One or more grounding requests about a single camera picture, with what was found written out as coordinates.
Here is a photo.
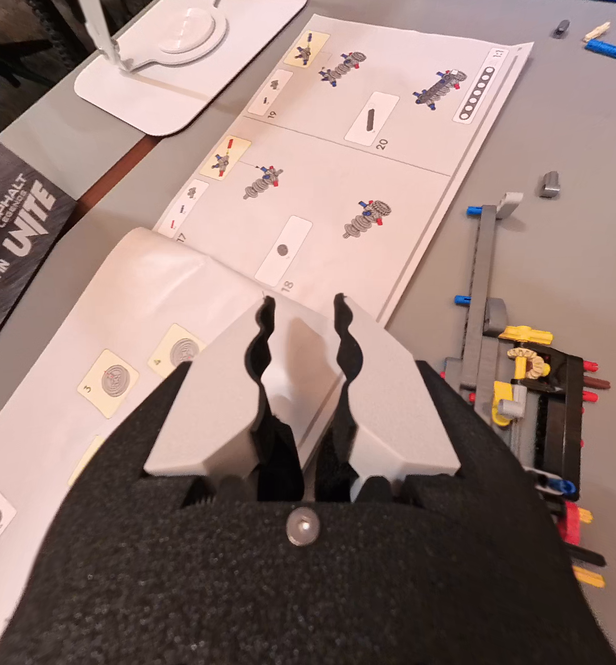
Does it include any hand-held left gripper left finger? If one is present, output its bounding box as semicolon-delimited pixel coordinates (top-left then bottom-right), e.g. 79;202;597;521
143;296;277;478

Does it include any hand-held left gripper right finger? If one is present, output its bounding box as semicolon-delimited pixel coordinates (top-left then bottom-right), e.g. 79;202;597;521
333;292;462;478

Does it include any partly built lego chassis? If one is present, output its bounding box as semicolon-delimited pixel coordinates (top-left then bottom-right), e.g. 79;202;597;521
440;191;613;590

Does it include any lego instruction booklet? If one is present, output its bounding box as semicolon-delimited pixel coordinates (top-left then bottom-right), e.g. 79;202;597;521
0;15;535;647

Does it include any yellow car lego box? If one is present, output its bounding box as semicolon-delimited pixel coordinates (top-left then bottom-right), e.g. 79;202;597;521
0;124;78;365

